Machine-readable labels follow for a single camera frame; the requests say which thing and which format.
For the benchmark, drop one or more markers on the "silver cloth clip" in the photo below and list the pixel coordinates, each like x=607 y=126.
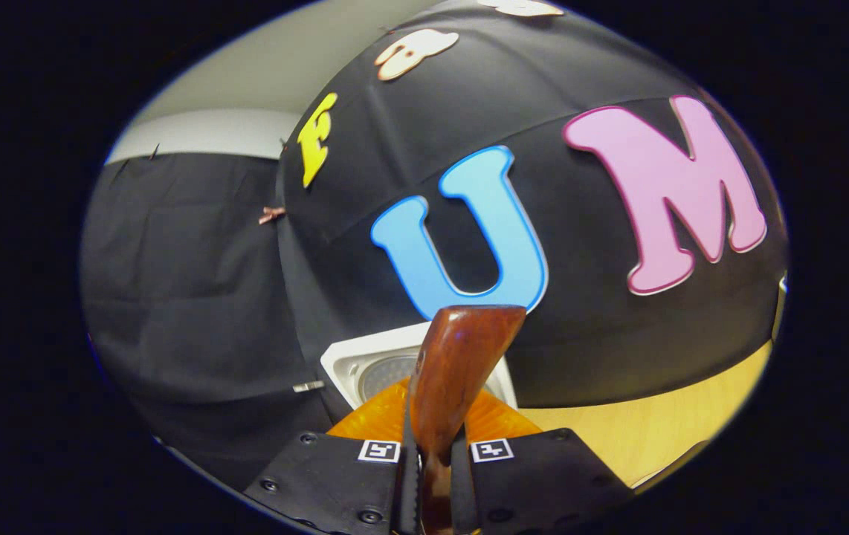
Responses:
x=308 y=386

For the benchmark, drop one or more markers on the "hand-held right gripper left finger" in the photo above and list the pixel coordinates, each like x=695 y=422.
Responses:
x=320 y=483

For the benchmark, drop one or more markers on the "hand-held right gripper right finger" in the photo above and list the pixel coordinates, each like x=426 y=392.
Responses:
x=536 y=483

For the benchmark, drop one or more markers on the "copper cloth clip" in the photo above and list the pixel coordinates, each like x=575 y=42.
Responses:
x=271 y=215

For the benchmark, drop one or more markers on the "brown wooden spoon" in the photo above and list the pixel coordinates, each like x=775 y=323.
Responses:
x=454 y=371

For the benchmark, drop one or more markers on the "black backdrop cloth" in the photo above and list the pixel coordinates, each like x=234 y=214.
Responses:
x=194 y=282

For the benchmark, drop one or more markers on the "white rice cooker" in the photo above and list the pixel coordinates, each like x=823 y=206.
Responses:
x=354 y=360

